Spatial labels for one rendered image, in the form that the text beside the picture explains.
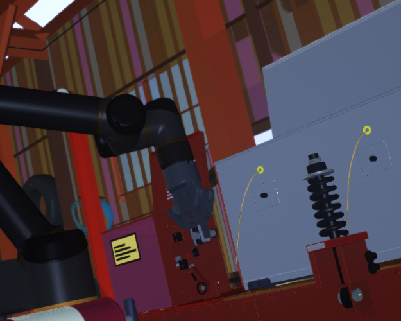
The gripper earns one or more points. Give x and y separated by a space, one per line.
186 190

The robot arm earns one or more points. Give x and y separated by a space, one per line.
46 107

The red knotter housing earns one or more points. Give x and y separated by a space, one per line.
183 267

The grey baler body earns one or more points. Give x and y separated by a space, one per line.
293 217

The black jam nut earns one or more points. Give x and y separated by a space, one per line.
314 157

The yellow twine with eyelet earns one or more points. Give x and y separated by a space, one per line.
243 207
352 167

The black ribbed block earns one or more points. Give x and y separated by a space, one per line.
258 284

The yellow warning label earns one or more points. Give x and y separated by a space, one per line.
125 250

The magenta control box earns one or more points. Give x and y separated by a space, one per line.
136 280

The grey short tube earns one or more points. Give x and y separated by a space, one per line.
130 309

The black coil spring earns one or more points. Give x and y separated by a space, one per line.
327 207

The grey spring washer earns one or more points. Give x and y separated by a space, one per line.
318 175

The orange steel column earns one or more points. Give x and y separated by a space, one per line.
220 83

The red and white cylinder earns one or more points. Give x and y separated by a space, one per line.
70 310

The dark grey tyre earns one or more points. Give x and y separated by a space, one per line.
50 197

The black rod with grey disc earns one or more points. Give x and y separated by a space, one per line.
346 296

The black lobed knob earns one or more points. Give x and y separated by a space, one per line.
372 262

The roof skylight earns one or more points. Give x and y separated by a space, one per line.
50 11

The orange roof truss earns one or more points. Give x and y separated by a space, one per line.
10 36

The dark red baler frame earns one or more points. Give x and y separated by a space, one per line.
287 305

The red steel post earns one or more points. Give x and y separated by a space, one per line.
90 217

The red spring bracket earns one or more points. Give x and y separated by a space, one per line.
350 260

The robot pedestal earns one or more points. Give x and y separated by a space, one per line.
53 284

